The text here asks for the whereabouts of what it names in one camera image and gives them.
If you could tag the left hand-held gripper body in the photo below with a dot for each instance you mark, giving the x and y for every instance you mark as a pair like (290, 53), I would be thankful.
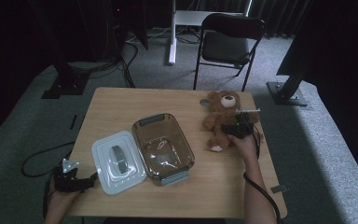
(67, 182)

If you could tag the black computer tower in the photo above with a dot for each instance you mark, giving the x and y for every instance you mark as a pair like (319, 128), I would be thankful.
(118, 28)

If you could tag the grey tape piece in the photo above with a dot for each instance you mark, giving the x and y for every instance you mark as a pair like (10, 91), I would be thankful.
(279, 189)

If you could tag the brown teddy bear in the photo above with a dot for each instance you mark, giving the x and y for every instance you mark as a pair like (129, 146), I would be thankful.
(219, 118)

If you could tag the black metal stand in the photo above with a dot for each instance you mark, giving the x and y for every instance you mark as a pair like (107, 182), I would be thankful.
(66, 82)
(287, 93)

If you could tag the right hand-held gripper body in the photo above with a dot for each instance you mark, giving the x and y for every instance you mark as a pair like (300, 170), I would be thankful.
(244, 129)

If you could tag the white desk frame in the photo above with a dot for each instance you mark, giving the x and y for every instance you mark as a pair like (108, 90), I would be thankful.
(172, 46)

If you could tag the black folding chair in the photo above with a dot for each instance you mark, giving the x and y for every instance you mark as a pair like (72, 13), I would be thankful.
(225, 46)

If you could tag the dark curtain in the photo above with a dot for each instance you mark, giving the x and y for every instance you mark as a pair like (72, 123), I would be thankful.
(279, 15)

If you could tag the person's left hand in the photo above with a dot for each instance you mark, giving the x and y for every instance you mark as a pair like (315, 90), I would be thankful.
(61, 198)

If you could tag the black tape strip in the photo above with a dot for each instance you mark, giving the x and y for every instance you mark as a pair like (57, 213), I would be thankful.
(73, 122)

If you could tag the clear brown storage box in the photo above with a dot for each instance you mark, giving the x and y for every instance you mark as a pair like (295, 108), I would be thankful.
(167, 137)

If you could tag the person's right hand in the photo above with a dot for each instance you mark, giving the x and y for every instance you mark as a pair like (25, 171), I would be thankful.
(248, 147)

